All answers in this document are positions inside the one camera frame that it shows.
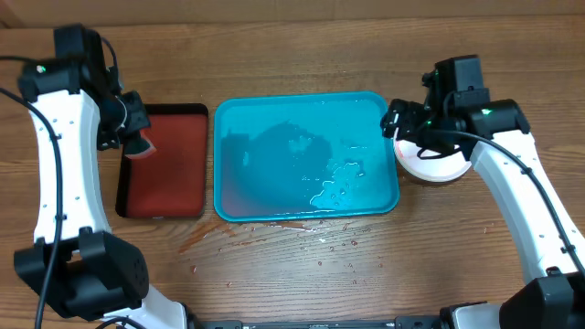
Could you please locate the white plate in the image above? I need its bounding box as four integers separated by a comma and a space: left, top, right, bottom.
393, 133, 472, 183

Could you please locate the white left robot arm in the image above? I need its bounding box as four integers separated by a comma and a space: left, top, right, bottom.
14, 57, 198, 328

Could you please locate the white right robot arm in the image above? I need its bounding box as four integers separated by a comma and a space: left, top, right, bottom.
380, 100, 584, 328

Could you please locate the black tray with red water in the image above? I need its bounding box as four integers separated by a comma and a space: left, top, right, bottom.
115, 103, 208, 218

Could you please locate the teal plastic tray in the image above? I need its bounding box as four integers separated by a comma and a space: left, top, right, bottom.
213, 91, 400, 223

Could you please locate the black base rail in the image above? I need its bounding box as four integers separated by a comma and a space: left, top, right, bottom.
201, 315, 444, 329

